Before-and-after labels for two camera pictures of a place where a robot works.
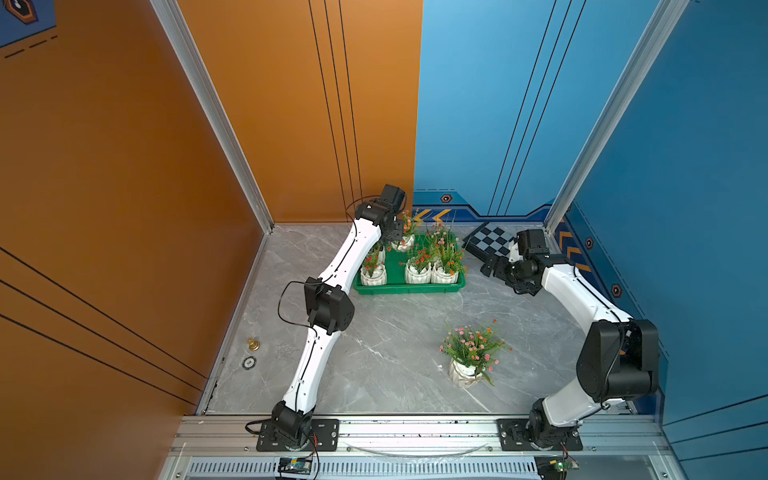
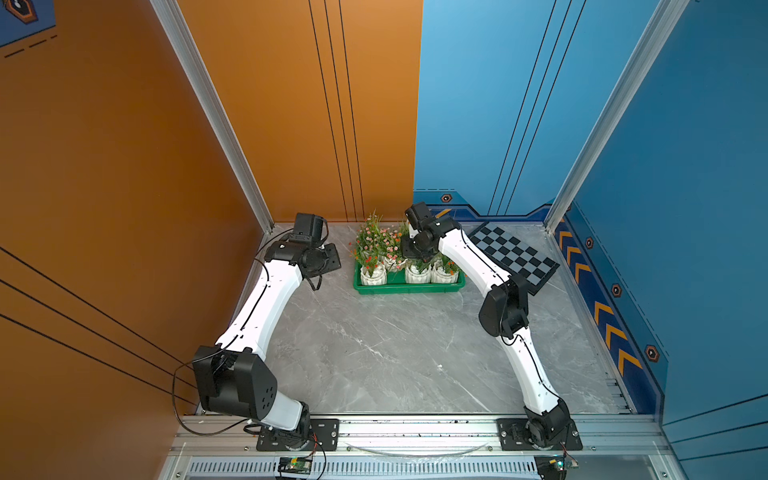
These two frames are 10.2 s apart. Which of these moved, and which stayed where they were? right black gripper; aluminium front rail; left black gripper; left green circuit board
Moved: left black gripper; right black gripper
Stayed: left green circuit board; aluminium front rail
